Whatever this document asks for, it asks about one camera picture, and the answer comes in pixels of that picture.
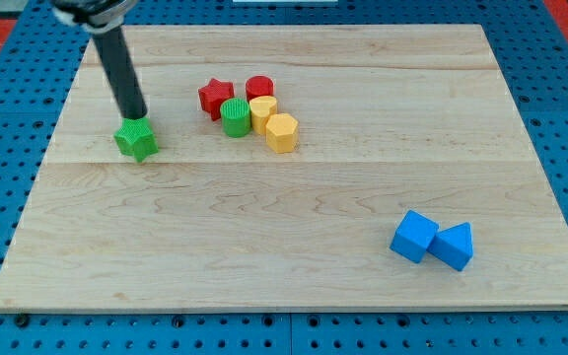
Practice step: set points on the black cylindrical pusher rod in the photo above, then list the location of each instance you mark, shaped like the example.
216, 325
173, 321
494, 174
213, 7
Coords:
116, 60

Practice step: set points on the blue triangle block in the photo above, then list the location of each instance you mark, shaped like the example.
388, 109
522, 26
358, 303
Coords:
454, 246

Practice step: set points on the green star block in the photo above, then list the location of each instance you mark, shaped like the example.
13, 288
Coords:
135, 138

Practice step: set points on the wooden board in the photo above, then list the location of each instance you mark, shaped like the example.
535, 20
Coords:
391, 118

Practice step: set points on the green cylinder block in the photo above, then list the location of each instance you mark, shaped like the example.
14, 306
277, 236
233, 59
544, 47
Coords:
235, 114

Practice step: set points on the red star block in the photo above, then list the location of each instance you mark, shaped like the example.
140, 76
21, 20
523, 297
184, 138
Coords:
212, 96

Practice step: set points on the yellow hexagon block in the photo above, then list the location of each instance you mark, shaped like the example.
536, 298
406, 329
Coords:
282, 133

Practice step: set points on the red cylinder block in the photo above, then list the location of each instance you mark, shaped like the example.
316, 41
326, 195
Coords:
258, 86

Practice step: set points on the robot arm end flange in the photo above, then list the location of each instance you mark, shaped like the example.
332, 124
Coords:
93, 16

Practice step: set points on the blue cube block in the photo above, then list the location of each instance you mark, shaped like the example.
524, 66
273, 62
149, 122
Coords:
413, 236

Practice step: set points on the yellow heart block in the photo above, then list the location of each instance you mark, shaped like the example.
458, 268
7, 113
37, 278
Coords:
261, 108

